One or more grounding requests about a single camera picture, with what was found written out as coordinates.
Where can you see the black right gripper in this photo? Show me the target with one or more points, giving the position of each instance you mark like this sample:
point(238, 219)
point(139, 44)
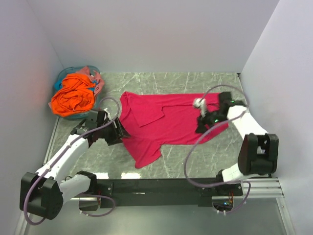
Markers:
point(202, 121)

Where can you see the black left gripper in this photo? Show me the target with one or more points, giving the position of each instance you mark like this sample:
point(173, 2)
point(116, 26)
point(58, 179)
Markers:
point(118, 132)

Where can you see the red t shirt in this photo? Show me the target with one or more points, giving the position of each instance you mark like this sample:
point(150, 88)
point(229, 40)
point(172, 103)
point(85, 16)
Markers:
point(153, 120)

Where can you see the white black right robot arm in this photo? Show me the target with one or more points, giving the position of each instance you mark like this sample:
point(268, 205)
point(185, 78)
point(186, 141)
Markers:
point(259, 151)

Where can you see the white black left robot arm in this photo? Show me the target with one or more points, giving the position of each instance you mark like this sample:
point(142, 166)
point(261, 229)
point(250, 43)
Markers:
point(44, 192)

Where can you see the orange t shirt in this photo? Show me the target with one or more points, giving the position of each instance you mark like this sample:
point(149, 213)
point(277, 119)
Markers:
point(75, 97)

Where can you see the pink t shirt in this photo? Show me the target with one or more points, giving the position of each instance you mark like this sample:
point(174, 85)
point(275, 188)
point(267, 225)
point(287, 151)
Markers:
point(94, 75)

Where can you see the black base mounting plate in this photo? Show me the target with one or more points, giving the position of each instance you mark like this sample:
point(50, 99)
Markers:
point(162, 192)

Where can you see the blue garment in basket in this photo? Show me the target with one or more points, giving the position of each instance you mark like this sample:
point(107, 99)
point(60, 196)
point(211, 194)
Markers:
point(58, 85)

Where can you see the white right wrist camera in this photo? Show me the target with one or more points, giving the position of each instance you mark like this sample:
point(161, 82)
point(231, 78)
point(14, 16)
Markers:
point(200, 103)

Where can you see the aluminium frame rail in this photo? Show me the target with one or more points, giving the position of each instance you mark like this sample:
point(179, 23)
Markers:
point(262, 188)

